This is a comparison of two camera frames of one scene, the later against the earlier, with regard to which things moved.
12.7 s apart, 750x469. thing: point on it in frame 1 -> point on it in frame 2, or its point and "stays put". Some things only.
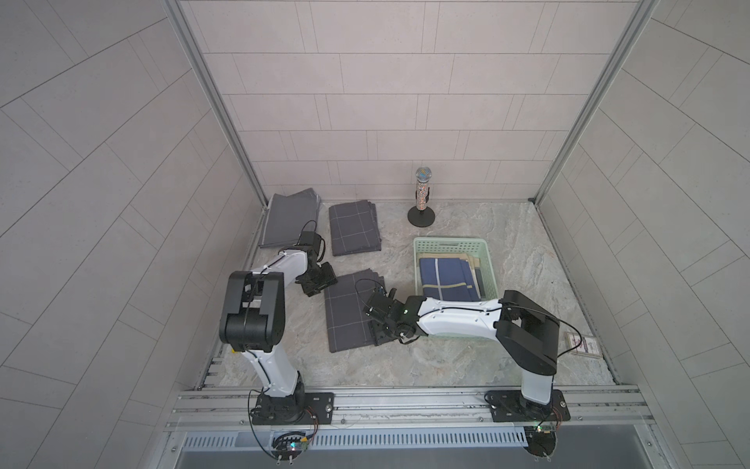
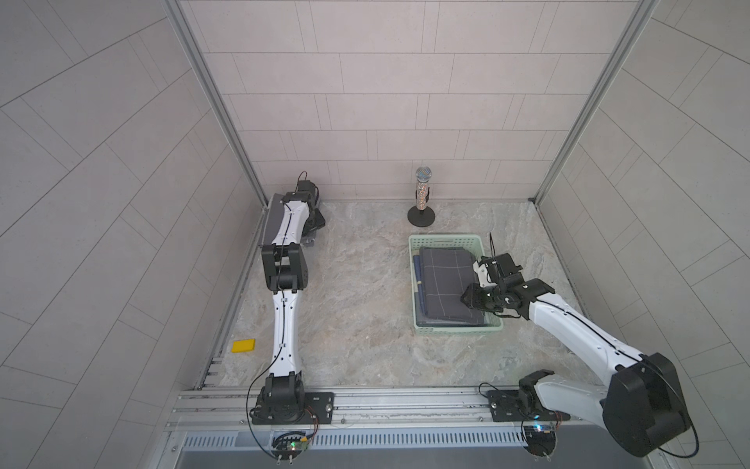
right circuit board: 541,440 stays put
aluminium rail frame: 607,409 stays put
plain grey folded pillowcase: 288,216 stays put
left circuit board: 288,446 stays put
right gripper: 373,322 -> 471,299
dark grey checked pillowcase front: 347,296 -> 448,274
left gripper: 329,277 -> 316,222
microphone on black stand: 422,216 stays put
